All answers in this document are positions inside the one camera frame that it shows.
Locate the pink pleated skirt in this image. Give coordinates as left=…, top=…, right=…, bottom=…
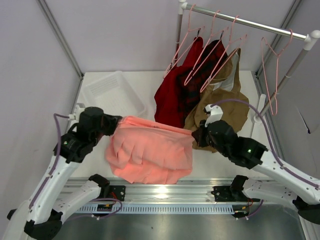
left=105, top=116, right=194, bottom=185

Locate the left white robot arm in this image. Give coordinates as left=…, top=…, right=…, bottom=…
left=2, top=107, right=122, bottom=240

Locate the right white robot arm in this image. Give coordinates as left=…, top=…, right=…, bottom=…
left=191, top=120, right=320, bottom=225

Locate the red black plaid skirt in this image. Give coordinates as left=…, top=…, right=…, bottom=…
left=178, top=39, right=228, bottom=118

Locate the pink hanger with red skirt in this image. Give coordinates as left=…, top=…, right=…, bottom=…
left=162, top=0, right=205, bottom=79

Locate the empty pink hanger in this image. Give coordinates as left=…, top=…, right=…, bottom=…
left=259, top=28, right=294, bottom=116

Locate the pink hanger with tan skirt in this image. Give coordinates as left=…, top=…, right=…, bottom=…
left=199, top=15, right=249, bottom=93

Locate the pink hanger with plaid skirt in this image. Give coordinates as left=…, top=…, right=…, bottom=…
left=181, top=9, right=230, bottom=87

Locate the white perforated plastic basket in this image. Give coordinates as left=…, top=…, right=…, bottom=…
left=80, top=71, right=147, bottom=117

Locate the white metal clothes rack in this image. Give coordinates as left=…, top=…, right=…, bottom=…
left=175, top=0, right=320, bottom=115

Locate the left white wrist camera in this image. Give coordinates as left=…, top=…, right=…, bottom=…
left=68, top=103, right=86, bottom=121

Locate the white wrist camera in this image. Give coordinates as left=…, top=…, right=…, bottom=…
left=204, top=104, right=223, bottom=127
left=68, top=103, right=86, bottom=121

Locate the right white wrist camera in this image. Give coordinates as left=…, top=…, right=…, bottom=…
left=204, top=104, right=223, bottom=127

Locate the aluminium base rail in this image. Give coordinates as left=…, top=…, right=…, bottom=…
left=57, top=177, right=308, bottom=205

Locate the white slotted cable duct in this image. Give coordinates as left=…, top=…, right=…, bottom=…
left=76, top=203, right=248, bottom=215

